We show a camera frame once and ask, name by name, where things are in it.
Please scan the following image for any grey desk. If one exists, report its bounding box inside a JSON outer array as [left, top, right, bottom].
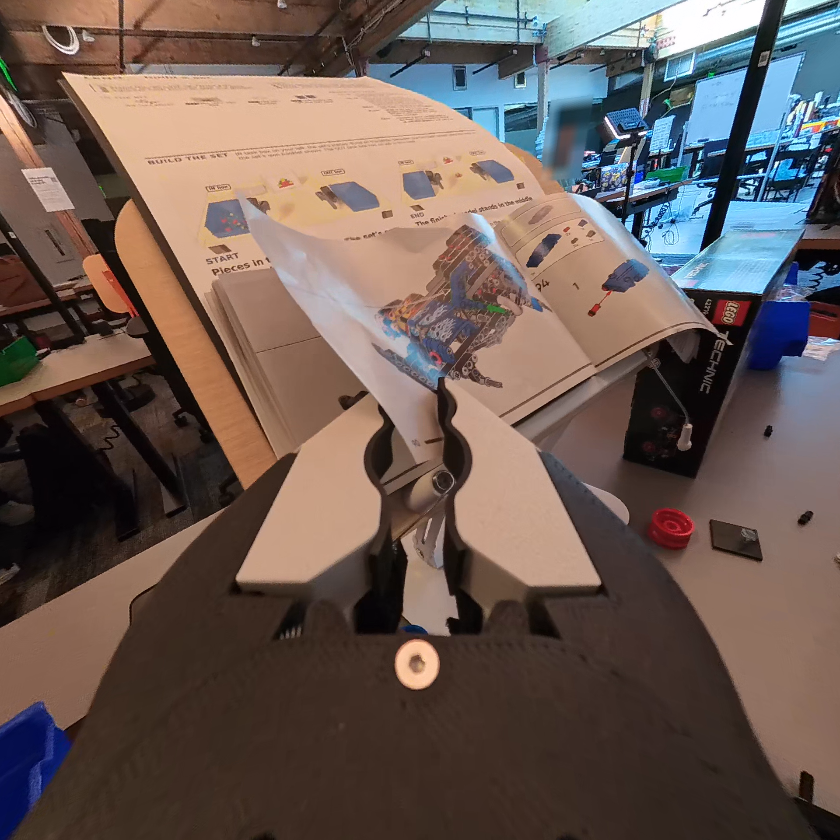
[[0, 341, 840, 808]]

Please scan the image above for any large printed instruction sheet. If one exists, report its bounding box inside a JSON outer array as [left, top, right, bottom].
[[62, 73, 549, 280]]

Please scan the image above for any orange chair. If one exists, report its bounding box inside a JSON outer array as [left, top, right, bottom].
[[82, 252, 151, 337]]

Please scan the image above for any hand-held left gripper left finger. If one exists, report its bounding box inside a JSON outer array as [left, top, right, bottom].
[[235, 403, 408, 634]]

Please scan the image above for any green storage bin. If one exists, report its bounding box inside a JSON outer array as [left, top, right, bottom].
[[0, 336, 42, 388]]

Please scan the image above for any neighbouring grey table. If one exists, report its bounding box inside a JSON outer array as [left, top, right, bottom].
[[0, 331, 155, 417]]

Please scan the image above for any dark toy set box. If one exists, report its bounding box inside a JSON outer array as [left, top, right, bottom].
[[623, 226, 805, 479]]

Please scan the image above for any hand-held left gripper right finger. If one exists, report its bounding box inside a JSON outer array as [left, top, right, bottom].
[[434, 377, 603, 634]]

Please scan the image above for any instruction booklet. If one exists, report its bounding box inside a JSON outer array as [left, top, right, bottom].
[[206, 190, 716, 460]]

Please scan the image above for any black smooth square tile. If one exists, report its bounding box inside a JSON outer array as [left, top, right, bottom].
[[709, 520, 764, 562]]

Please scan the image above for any black support pole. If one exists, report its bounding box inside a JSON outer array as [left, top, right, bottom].
[[699, 0, 788, 253]]

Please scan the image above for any blue storage bin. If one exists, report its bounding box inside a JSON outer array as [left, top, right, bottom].
[[0, 702, 72, 840], [747, 262, 811, 370]]

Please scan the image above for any whiteboard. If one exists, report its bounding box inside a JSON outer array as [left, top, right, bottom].
[[682, 52, 807, 147]]

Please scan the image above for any red wheel rim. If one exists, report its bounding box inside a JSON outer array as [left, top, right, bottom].
[[648, 508, 695, 551]]

